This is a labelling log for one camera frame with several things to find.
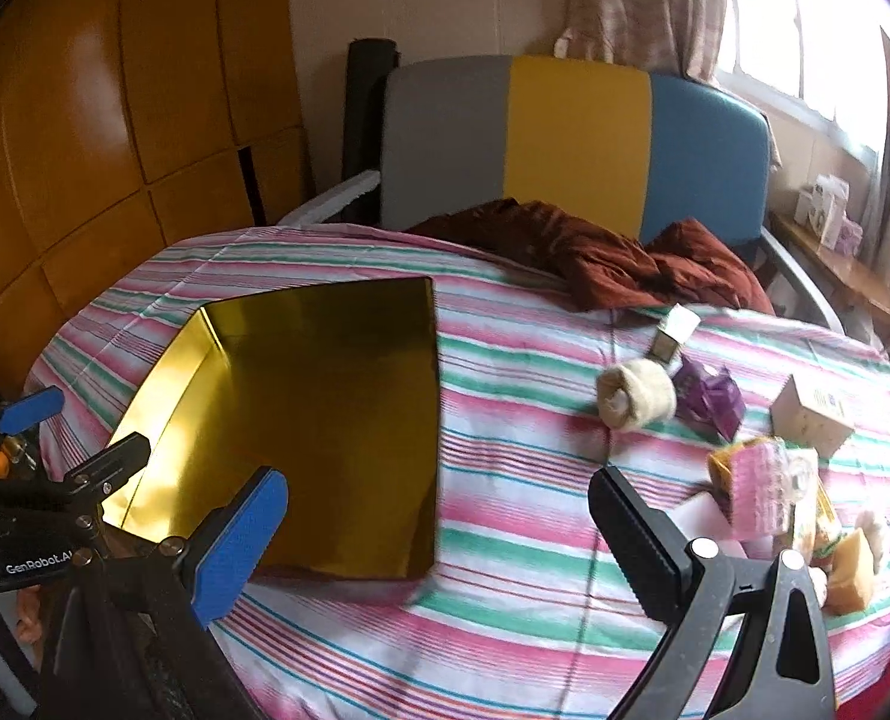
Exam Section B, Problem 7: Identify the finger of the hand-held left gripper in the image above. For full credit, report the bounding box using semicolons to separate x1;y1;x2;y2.
0;433;151;520
0;386;65;458

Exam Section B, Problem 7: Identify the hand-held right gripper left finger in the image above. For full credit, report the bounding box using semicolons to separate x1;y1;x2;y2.
36;467;290;720

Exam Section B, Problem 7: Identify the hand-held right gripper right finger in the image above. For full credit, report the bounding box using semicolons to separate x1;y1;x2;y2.
591;467;836;720

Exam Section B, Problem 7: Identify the pink yellow packet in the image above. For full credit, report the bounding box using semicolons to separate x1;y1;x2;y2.
707;436;798;541

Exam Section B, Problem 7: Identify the cream towel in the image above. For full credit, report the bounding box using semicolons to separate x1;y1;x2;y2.
596;358;678;432

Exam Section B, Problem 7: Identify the purple snack packet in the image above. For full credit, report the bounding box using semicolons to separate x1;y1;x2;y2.
673;356;716;421
703;369;747;442

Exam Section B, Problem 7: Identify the golden tin box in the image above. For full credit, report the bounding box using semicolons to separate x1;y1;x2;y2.
98;276;444;582

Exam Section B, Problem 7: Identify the yellow snack packet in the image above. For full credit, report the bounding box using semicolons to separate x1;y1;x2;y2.
790;448;843;567

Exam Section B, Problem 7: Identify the small green white box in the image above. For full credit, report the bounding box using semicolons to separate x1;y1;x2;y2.
649;305;701;365

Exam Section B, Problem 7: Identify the beige carton box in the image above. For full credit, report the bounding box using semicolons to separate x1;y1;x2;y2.
769;373;856;458

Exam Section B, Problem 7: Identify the white packet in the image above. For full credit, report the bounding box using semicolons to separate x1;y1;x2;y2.
857;510;890;563

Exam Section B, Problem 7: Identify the person's left hand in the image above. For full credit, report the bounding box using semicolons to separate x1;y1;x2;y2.
0;589;47;650

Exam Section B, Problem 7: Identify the striped bedsheet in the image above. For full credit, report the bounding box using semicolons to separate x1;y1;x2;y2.
23;229;890;720

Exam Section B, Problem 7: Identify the red-brown crumpled cloth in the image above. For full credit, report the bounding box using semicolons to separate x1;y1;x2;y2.
407;197;776;316

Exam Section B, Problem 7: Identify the wooden wardrobe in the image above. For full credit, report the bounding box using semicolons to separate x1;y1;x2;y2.
0;0;315;421

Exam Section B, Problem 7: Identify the wooden side table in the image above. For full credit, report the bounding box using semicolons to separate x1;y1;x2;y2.
771;210;890;338

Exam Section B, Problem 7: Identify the tall white carton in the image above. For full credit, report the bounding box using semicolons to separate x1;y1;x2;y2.
808;174;851;252

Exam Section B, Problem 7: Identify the grey yellow blue headboard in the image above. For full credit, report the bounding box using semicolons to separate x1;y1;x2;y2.
376;52;776;248

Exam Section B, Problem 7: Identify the window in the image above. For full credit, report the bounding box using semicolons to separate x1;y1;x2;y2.
715;0;888;166

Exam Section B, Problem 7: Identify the grey bed rail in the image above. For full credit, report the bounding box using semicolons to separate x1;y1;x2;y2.
760;229;843;331

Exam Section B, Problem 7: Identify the white bed rail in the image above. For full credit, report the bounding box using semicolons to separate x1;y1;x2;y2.
276;169;382;226

